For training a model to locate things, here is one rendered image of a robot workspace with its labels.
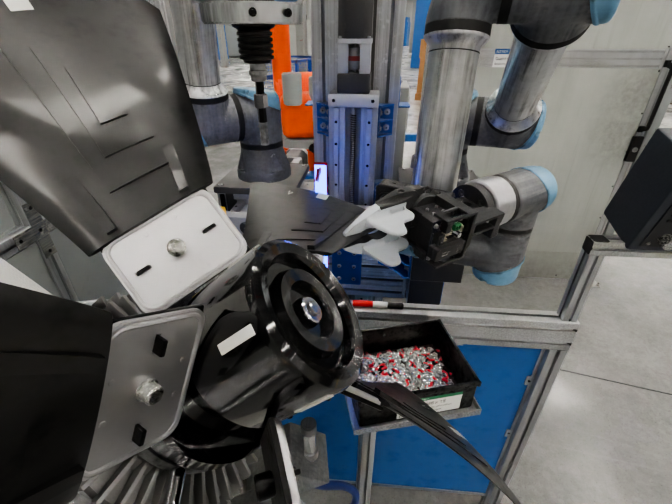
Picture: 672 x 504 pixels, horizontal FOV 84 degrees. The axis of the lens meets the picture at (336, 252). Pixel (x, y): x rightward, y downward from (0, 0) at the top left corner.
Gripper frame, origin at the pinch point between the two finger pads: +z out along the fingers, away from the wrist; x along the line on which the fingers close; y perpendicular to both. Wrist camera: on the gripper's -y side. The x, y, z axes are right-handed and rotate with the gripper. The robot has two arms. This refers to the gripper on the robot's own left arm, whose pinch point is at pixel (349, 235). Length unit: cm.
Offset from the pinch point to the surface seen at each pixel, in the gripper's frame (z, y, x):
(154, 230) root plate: 21.1, 3.9, -9.2
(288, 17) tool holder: 10.0, 4.8, -23.1
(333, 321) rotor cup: 11.4, 14.5, -4.3
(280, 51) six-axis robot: -158, -363, 37
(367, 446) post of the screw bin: -8, 3, 55
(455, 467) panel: -41, 9, 92
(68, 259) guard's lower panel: 39, -73, 39
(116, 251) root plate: 24.0, 4.0, -8.3
